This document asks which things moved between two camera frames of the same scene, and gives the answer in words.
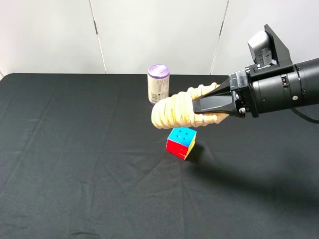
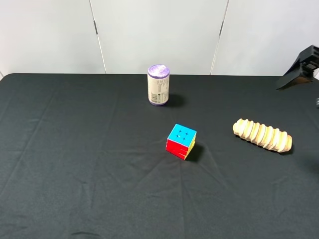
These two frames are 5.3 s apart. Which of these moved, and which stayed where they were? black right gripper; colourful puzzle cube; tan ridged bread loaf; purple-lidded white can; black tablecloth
Moved: tan ridged bread loaf; black right gripper
Stayed: colourful puzzle cube; black tablecloth; purple-lidded white can
